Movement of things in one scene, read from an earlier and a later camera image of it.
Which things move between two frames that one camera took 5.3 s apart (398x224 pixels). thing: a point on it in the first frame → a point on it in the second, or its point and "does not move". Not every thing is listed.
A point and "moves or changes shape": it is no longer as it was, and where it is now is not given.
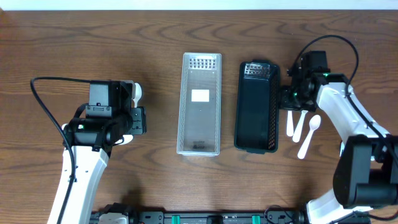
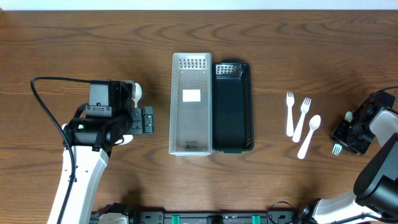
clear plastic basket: [199, 132] moves or changes shape
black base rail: [213, 217] does not move
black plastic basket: [257, 119] → [232, 118]
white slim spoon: [63, 126] does not move
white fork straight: [290, 126] does not move
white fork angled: [296, 137] does not move
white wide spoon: [314, 122] does not move
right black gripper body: [295, 99] → [357, 137]
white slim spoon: [138, 94] does not move
